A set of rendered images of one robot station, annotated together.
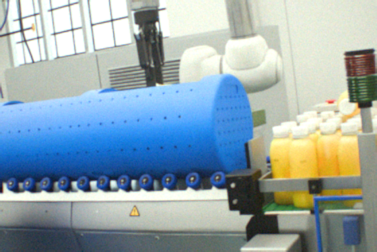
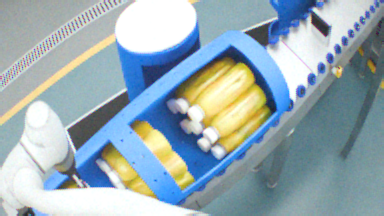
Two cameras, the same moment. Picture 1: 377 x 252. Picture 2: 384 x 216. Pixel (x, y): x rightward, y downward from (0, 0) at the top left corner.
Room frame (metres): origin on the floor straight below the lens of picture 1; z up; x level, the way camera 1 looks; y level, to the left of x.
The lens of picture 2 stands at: (2.25, -0.19, 2.44)
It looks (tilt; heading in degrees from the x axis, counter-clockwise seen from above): 62 degrees down; 117
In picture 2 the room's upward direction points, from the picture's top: 7 degrees counter-clockwise
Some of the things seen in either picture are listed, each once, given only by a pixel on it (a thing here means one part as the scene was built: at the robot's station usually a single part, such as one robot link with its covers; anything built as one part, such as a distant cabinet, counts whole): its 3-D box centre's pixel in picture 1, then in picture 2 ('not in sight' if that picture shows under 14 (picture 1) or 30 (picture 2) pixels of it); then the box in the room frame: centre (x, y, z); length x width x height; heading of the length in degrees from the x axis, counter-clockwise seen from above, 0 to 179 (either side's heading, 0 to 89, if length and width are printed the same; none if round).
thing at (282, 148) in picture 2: not in sight; (279, 160); (2.18, 0.70, 0.31); 0.06 x 0.06 x 0.63; 62
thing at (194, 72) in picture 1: (202, 74); not in sight; (2.33, -0.10, 1.23); 0.18 x 0.16 x 0.22; 72
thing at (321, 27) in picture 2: not in sight; (320, 28); (2.25, 0.99, 1.00); 0.10 x 0.04 x 0.15; 152
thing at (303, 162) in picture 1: (303, 170); not in sight; (1.40, -0.28, 0.99); 0.07 x 0.07 x 0.18
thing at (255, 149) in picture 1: (256, 160); not in sight; (1.62, -0.19, 0.99); 0.10 x 0.02 x 0.12; 152
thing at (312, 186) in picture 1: (315, 195); not in sight; (1.32, -0.28, 0.94); 0.03 x 0.02 x 0.08; 62
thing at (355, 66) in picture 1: (360, 65); not in sight; (1.13, -0.36, 1.23); 0.06 x 0.06 x 0.04
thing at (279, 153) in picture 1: (284, 168); not in sight; (1.46, -0.24, 0.99); 0.07 x 0.07 x 0.18
